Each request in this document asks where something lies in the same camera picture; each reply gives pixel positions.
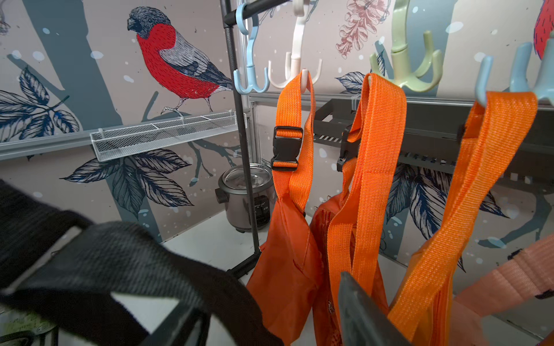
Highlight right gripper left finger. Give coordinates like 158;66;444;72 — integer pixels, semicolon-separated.
139;303;210;346

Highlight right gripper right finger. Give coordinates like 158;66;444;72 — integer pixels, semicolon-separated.
338;272;411;346

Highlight dark orange backpack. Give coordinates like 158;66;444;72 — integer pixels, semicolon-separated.
310;73;407;345

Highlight black sling bag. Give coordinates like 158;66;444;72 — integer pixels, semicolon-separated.
1;183;281;345

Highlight pink sling bag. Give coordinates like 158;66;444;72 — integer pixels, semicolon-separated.
448;235;553;345

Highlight light blue hook far left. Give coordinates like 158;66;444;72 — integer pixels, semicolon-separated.
233;2;270;95

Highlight light blue hook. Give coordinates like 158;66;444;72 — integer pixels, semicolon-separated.
233;2;270;95
475;31;553;108

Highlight light green hook middle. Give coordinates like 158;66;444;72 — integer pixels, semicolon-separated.
369;0;444;92

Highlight steel rice cooker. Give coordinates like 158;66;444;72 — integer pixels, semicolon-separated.
215;163;277;233

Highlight green snack packet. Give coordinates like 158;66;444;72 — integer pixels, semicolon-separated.
1;308;59;346

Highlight black clothes rack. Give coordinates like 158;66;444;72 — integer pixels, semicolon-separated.
220;0;286;279

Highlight white wire mesh basket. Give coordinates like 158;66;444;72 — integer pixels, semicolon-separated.
90;110;238;161

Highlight black perforated wall shelf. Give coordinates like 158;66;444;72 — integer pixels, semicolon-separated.
314;95;553;194

